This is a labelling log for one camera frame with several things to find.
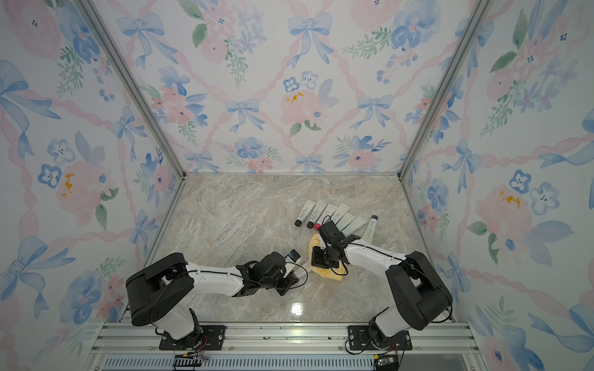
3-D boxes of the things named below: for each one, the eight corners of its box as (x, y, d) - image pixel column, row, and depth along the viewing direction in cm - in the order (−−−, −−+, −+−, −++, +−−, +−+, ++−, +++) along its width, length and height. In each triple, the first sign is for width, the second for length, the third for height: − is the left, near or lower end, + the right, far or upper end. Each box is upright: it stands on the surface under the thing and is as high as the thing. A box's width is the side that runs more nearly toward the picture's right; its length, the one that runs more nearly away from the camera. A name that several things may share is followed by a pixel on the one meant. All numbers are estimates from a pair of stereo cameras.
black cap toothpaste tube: (304, 226, 103) (304, 222, 101) (318, 203, 111) (318, 200, 109) (312, 229, 102) (312, 226, 100) (325, 206, 110) (325, 203, 108)
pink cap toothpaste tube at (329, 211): (314, 228, 103) (314, 225, 101) (328, 205, 110) (328, 202, 109) (322, 232, 101) (322, 229, 99) (336, 209, 109) (336, 206, 107)
